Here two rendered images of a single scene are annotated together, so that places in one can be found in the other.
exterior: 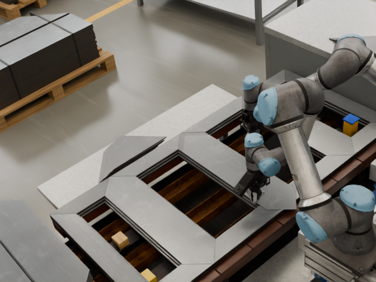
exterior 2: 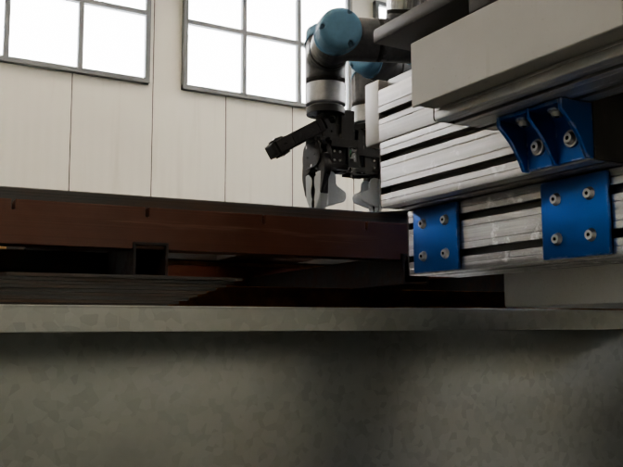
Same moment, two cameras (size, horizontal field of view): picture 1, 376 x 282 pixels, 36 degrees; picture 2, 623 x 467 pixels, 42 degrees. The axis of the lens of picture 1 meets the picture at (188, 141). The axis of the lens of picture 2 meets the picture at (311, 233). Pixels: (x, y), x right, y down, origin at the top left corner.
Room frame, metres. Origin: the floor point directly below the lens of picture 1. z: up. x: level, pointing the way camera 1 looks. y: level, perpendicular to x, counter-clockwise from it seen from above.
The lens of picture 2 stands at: (0.36, -0.46, 0.65)
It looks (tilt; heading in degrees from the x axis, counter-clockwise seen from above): 7 degrees up; 9
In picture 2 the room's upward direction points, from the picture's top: straight up
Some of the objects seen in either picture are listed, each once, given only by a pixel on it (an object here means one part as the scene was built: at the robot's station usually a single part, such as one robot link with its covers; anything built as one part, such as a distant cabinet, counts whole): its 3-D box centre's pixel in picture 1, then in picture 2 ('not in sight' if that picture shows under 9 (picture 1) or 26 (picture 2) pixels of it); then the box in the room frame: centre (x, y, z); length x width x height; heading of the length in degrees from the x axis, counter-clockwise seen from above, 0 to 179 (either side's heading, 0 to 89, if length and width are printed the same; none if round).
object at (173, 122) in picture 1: (146, 143); not in sight; (2.45, 0.22, 0.74); 1.20 x 0.26 x 0.03; 125
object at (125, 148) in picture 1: (123, 151); not in sight; (2.36, 0.34, 0.77); 0.45 x 0.20 x 0.04; 125
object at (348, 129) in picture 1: (349, 135); not in sight; (2.22, -0.81, 0.78); 0.05 x 0.05 x 0.19; 35
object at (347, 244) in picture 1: (354, 229); not in sight; (1.35, -0.54, 1.09); 0.15 x 0.15 x 0.10
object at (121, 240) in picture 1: (120, 240); not in sight; (1.73, 0.35, 0.79); 0.06 x 0.05 x 0.04; 35
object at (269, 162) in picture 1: (269, 160); (344, 38); (1.71, -0.31, 1.15); 0.11 x 0.11 x 0.08; 17
